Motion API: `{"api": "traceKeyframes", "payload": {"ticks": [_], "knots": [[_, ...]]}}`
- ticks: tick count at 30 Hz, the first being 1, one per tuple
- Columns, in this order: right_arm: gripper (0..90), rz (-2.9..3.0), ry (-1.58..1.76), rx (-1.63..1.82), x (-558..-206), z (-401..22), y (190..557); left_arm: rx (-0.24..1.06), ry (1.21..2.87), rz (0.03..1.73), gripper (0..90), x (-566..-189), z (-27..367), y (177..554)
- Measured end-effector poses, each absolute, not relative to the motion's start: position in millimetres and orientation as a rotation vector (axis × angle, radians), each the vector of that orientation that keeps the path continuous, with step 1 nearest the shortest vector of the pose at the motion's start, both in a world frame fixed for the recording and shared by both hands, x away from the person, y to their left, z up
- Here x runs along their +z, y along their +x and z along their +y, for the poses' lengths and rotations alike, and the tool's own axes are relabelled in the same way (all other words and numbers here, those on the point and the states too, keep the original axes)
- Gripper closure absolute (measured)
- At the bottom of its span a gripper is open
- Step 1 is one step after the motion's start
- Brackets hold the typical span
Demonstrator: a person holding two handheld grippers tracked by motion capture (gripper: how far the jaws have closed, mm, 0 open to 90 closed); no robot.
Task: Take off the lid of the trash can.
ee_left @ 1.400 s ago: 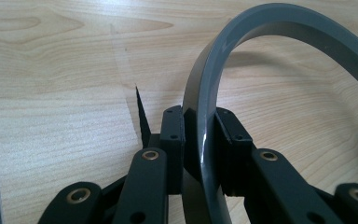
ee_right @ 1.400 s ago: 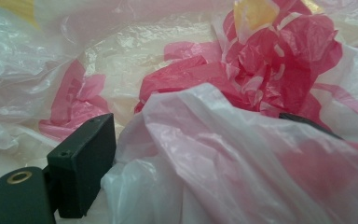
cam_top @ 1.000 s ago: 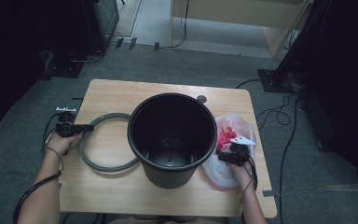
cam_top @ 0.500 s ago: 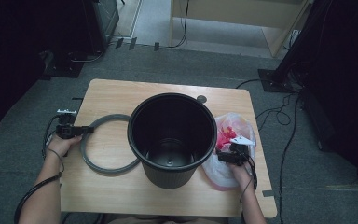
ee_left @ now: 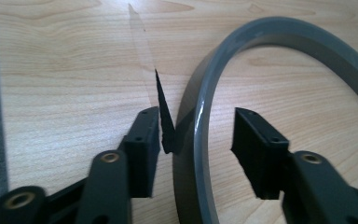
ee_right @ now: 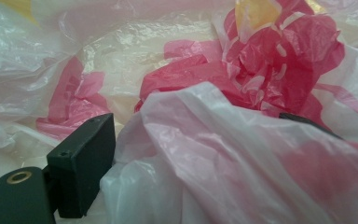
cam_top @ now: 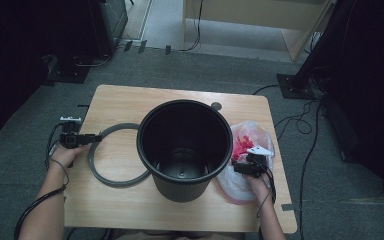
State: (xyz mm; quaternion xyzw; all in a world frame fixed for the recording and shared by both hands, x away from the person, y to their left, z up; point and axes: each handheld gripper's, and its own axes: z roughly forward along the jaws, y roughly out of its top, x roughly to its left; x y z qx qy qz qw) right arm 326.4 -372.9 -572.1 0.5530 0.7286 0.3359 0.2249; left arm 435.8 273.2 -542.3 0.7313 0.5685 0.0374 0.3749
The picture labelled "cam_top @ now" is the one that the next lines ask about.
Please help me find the grey trash can rim ring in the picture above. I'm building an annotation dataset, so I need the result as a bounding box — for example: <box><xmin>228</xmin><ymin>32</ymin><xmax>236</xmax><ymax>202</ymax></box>
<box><xmin>87</xmin><ymin>122</ymin><xmax>153</xmax><ymax>188</ymax></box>

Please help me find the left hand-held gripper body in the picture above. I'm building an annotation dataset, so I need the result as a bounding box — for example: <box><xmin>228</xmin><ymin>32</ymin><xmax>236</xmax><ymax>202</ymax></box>
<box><xmin>59</xmin><ymin>116</ymin><xmax>84</xmax><ymax>150</ymax></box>

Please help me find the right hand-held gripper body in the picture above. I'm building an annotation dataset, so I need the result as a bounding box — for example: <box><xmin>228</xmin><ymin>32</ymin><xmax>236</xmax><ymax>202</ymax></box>
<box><xmin>244</xmin><ymin>146</ymin><xmax>275</xmax><ymax>178</ymax></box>

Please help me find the black stand with base plate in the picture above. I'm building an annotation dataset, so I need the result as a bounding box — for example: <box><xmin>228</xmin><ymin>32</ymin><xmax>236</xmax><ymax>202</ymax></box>
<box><xmin>276</xmin><ymin>0</ymin><xmax>351</xmax><ymax>101</ymax></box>

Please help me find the light wooden desk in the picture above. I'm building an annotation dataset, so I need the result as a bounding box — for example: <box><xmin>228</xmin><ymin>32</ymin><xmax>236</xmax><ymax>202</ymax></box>
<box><xmin>181</xmin><ymin>0</ymin><xmax>335</xmax><ymax>63</ymax></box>

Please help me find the dark grey trash can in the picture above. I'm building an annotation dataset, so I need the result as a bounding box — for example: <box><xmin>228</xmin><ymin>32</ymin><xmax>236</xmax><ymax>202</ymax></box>
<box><xmin>136</xmin><ymin>99</ymin><xmax>234</xmax><ymax>204</ymax></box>

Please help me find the black floor base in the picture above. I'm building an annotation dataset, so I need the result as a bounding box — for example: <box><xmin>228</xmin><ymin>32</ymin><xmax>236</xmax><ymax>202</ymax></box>
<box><xmin>41</xmin><ymin>53</ymin><xmax>92</xmax><ymax>85</ymax></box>

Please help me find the tangled black floor cable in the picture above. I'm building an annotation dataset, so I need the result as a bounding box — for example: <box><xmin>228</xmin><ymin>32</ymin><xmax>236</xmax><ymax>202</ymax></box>
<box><xmin>273</xmin><ymin>99</ymin><xmax>318</xmax><ymax>142</ymax></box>

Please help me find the person's right hand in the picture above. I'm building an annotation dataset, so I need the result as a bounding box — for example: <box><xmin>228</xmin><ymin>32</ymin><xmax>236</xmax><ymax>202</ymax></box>
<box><xmin>245</xmin><ymin>173</ymin><xmax>275</xmax><ymax>205</ymax></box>

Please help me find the clear plastic bag red print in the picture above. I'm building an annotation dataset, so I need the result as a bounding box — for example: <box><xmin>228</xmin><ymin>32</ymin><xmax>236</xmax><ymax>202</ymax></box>
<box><xmin>217</xmin><ymin>120</ymin><xmax>276</xmax><ymax>205</ymax></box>

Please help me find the person's left hand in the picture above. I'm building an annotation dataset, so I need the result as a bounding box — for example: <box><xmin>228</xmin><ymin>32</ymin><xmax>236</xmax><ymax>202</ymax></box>
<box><xmin>48</xmin><ymin>144</ymin><xmax>90</xmax><ymax>170</ymax></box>

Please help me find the hanging black cable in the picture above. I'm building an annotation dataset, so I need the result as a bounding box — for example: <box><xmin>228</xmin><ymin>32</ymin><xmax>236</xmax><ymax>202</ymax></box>
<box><xmin>179</xmin><ymin>0</ymin><xmax>204</xmax><ymax>53</ymax></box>

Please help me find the white power strip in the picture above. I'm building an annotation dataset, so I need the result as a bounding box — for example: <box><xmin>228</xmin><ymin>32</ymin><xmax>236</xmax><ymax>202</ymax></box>
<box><xmin>309</xmin><ymin>31</ymin><xmax>325</xmax><ymax>52</ymax></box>

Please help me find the long black floor cable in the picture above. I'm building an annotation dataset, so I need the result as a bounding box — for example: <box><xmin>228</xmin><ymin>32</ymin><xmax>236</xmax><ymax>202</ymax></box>
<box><xmin>297</xmin><ymin>99</ymin><xmax>325</xmax><ymax>240</ymax></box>

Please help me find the dark grey cabinet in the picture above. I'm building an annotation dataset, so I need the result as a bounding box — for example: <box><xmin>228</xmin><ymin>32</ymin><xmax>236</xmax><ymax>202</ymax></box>
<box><xmin>89</xmin><ymin>0</ymin><xmax>129</xmax><ymax>58</ymax></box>

